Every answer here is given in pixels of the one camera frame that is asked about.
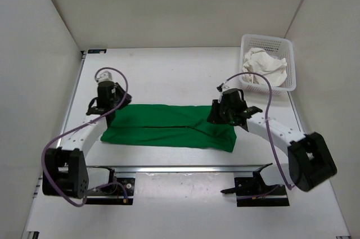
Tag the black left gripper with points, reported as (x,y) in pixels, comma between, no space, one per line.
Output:
(126,100)

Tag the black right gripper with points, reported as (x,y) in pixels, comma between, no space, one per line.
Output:
(215,117)

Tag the green t shirt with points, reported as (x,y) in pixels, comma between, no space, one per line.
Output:
(168,126)

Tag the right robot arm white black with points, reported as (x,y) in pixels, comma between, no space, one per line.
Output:
(310,162)

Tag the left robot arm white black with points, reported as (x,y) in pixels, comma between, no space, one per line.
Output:
(66,165)

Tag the blue label sticker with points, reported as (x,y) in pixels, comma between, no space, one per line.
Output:
(97,51)

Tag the white crumpled t shirt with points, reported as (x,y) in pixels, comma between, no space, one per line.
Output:
(257,60)

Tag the white plastic basket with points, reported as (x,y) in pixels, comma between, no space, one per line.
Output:
(277,48)

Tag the aluminium rail front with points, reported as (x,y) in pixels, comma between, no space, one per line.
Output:
(187,169)

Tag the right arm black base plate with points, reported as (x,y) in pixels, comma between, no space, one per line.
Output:
(250,193)

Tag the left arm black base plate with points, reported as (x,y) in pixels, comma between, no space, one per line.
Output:
(114,195)

